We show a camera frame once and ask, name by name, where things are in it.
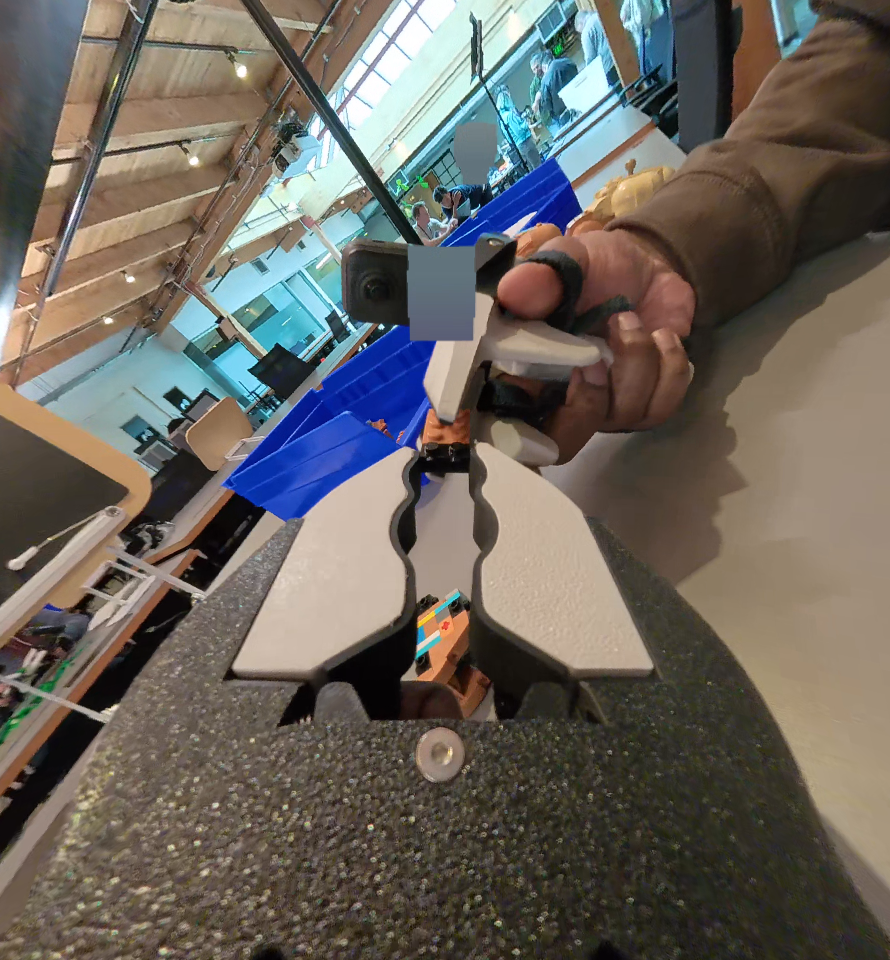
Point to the tan spiky brick assembly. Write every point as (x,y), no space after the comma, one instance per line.
(625,191)

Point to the black square toy brick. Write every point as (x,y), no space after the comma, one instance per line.
(445,456)

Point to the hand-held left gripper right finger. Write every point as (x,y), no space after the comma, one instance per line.
(557,592)

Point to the ceiling spot lamp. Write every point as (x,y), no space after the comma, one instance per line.
(240,69)
(193,159)

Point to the black panel light stand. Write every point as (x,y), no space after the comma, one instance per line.
(493,82)

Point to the scattered green toy bricks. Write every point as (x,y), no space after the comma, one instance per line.
(17,720)

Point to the beige plywood stand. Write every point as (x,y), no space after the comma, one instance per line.
(216,435)

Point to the multicolour toy brick model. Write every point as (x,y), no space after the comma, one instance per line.
(445,645)

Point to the wooden background desk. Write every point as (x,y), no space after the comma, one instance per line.
(114,645)
(189,525)

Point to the dark monitor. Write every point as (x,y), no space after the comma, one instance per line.
(704,67)

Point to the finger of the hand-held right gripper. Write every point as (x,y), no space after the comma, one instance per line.
(452,375)

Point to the person's right hand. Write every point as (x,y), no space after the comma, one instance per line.
(640,315)

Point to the person's right forearm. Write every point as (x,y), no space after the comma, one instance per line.
(790,150)

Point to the plywood framed black panel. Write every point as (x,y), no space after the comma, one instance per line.
(24,480)

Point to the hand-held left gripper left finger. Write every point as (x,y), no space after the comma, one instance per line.
(325,592)

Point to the black pole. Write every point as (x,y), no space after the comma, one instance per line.
(325,112)

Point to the brown toy brick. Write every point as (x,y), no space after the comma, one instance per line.
(448,431)

